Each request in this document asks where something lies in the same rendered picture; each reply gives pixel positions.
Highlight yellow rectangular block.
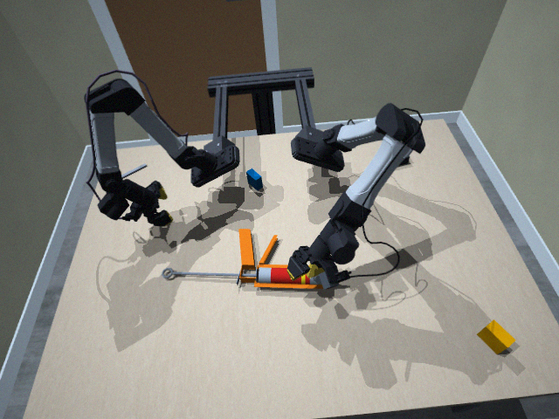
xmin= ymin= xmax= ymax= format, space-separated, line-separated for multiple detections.
xmin=477 ymin=320 xmax=515 ymax=354

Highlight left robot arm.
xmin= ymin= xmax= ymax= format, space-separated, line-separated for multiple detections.
xmin=295 ymin=103 xmax=425 ymax=290

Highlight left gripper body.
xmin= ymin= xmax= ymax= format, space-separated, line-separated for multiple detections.
xmin=287 ymin=235 xmax=334 ymax=278

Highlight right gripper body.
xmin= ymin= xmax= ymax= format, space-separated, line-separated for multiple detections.
xmin=134 ymin=181 xmax=172 ymax=226

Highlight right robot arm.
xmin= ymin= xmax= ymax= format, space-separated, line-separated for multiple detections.
xmin=84 ymin=79 xmax=235 ymax=222

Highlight grey metal bar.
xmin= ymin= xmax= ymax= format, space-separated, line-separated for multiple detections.
xmin=121 ymin=163 xmax=147 ymax=179

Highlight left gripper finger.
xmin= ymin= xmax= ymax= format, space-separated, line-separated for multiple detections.
xmin=286 ymin=269 xmax=307 ymax=281
xmin=307 ymin=264 xmax=324 ymax=278

